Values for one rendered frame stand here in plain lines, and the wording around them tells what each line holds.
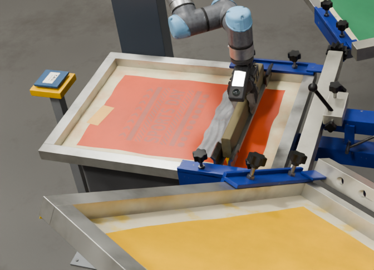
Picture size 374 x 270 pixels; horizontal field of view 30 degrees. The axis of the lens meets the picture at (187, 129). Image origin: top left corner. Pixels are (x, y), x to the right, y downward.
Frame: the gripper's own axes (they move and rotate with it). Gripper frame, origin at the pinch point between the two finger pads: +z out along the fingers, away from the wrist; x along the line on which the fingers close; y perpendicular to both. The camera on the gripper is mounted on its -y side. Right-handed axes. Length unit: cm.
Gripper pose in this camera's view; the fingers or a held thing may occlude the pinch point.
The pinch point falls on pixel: (244, 111)
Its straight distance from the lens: 225.2
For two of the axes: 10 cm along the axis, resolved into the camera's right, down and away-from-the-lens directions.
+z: 1.2, 7.7, 6.2
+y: 3.2, -6.2, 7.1
